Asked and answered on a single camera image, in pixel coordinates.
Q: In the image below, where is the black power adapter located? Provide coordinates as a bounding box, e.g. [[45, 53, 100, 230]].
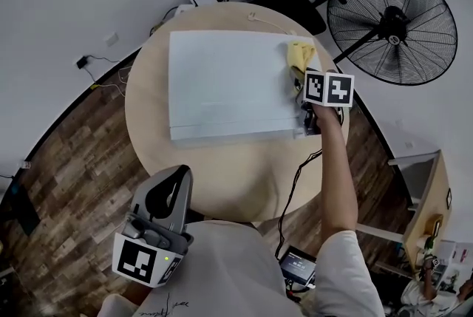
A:
[[75, 55, 121, 69]]

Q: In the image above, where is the small yellow box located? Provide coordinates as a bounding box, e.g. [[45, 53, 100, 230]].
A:
[[423, 214, 444, 236]]

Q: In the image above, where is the black monitor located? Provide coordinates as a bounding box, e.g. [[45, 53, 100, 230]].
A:
[[0, 184, 40, 235]]

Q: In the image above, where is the large white board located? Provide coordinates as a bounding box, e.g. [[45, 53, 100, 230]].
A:
[[168, 30, 322, 151]]

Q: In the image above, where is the small black screen device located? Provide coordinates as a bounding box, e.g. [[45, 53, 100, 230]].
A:
[[277, 245, 318, 289]]

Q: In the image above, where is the black standing fan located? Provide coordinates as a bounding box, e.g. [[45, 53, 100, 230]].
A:
[[326, 0, 459, 86]]

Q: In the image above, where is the yellow cloth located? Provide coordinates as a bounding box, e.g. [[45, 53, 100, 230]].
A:
[[286, 41, 319, 95]]

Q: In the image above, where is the person's right forearm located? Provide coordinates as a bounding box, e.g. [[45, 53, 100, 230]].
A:
[[313, 106, 360, 245]]

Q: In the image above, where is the person's left forearm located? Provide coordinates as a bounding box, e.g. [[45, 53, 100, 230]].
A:
[[121, 284, 152, 307]]

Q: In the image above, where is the wooden desk white frame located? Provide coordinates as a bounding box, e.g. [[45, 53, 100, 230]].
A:
[[387, 149, 454, 272]]

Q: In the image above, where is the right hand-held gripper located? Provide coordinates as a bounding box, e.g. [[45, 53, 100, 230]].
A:
[[290, 66, 355, 137]]

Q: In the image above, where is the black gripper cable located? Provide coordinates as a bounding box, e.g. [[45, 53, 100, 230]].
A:
[[273, 148, 323, 261]]

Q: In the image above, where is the person's white shirt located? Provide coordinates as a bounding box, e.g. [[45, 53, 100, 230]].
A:
[[96, 219, 385, 317]]

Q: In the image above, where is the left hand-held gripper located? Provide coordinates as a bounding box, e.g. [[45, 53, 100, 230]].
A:
[[111, 164, 195, 288]]

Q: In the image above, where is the white cable with plug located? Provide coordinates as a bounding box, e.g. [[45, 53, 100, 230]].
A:
[[246, 11, 299, 36]]

